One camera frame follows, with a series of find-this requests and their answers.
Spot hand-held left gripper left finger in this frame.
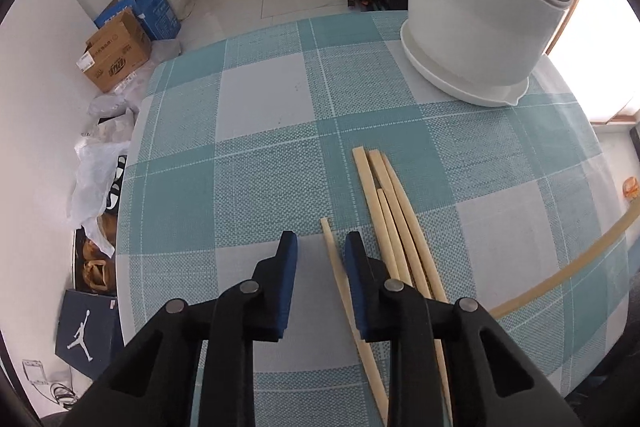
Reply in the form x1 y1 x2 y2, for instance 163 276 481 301
62 231 299 427

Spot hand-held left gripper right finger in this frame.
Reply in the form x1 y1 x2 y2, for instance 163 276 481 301
344 231 583 427

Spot white plastic utensil holder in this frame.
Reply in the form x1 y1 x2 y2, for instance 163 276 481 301
400 0 573 108

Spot teal checked tablecloth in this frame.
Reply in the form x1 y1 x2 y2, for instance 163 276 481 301
114 9 632 427

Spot brown slippers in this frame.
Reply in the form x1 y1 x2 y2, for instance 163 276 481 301
75 212 118 295

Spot black and white sneakers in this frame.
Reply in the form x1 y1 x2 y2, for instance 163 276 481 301
102 154 129 212

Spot navy shoebox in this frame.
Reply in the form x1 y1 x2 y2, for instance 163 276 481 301
54 289 126 380

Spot clear plastic bag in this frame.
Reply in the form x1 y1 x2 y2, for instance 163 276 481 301
70 139 132 258

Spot white parcel bag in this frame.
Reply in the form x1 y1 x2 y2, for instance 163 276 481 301
80 114 137 145

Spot grey parcel bag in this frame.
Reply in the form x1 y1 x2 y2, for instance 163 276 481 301
89 39 181 118

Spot brown cardboard box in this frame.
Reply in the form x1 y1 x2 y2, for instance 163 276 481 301
76 7 152 94

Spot blue cardboard box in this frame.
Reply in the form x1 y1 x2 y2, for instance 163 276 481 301
94 0 182 42

